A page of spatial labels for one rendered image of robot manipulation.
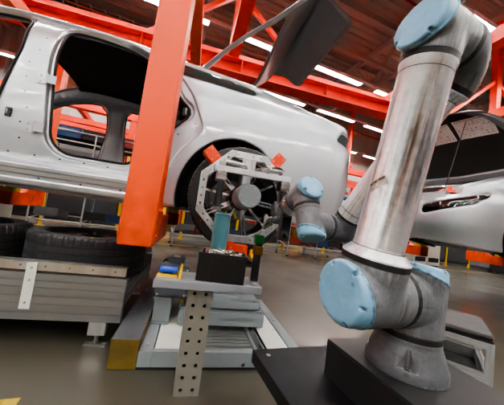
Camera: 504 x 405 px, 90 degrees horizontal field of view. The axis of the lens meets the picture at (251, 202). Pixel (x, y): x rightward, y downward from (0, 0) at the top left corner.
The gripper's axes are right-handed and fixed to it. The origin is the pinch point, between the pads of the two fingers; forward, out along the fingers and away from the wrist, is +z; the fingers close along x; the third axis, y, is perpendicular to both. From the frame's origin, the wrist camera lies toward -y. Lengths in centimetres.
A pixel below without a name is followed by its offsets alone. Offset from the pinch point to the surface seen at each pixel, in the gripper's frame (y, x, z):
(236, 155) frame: 52, 12, 16
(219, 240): 1.8, 17.8, 26.7
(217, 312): -31, 10, 58
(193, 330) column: -41, 28, 16
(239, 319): -34, -4, 58
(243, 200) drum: 21.3, 8.5, 14.7
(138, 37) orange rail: 349, 128, 157
